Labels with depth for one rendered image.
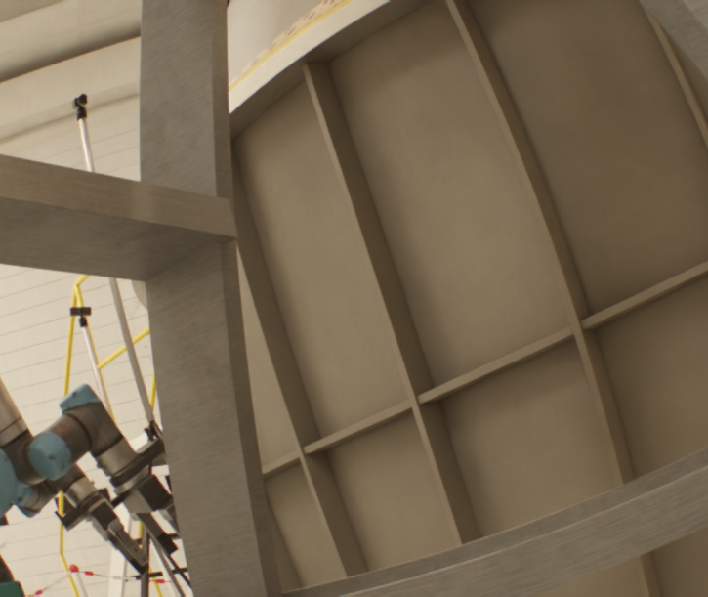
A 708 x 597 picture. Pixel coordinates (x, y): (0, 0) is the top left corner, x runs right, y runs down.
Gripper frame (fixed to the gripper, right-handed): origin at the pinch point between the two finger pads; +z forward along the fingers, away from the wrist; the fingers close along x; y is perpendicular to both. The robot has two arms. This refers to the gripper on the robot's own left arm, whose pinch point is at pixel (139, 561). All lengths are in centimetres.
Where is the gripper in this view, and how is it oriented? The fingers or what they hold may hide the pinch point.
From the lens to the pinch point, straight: 245.4
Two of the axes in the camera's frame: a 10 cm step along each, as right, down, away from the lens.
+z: 6.7, 7.2, -1.6
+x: -2.2, 4.0, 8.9
